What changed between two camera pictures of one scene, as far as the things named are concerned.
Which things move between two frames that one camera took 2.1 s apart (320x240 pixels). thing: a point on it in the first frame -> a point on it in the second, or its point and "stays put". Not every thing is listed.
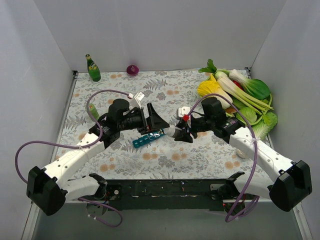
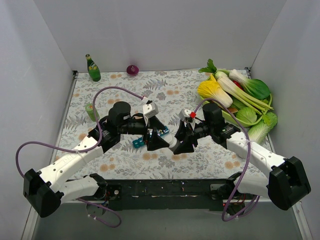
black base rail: x=166 y=195 stays put
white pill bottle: x=170 y=130 -> x=173 y=142
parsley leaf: x=210 y=67 stays put
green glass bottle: x=93 y=69 stays put
